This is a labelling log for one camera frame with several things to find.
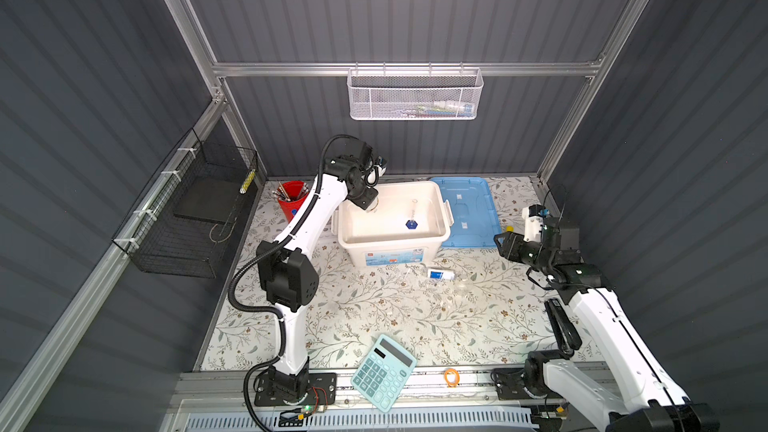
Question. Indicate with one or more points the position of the red ribbed plastic cup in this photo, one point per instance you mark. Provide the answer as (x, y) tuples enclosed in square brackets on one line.
[(290, 196)]

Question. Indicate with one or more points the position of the beige plastic storage bin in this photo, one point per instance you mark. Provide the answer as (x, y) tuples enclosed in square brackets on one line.
[(381, 238)]

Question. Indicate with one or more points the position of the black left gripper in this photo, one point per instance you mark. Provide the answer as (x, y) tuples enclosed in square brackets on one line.
[(365, 200)]

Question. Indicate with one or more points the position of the white blue labelled bottle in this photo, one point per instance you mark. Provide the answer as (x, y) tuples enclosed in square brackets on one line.
[(440, 274)]

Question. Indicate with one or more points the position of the white wire mesh basket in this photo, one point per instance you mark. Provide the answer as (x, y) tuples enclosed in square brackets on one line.
[(414, 94)]

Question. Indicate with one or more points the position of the teal desk calculator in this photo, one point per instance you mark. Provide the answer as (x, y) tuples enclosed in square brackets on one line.
[(383, 374)]

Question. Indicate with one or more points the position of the black wire wall basket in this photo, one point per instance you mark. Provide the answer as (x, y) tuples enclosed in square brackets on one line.
[(193, 217)]

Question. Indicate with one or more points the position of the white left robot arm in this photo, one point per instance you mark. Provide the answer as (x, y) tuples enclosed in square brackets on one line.
[(289, 279)]

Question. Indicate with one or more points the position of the blue plastic bin lid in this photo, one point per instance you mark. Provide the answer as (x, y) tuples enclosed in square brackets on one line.
[(476, 220)]

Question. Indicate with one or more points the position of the small blue-based flask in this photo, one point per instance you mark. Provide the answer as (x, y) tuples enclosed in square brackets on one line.
[(412, 223)]

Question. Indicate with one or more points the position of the black stapler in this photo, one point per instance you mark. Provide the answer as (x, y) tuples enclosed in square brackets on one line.
[(566, 335)]

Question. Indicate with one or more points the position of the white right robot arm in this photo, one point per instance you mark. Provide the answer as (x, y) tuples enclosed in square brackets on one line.
[(648, 398)]

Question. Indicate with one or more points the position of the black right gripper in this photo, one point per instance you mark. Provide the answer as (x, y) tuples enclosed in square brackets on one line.
[(511, 245)]

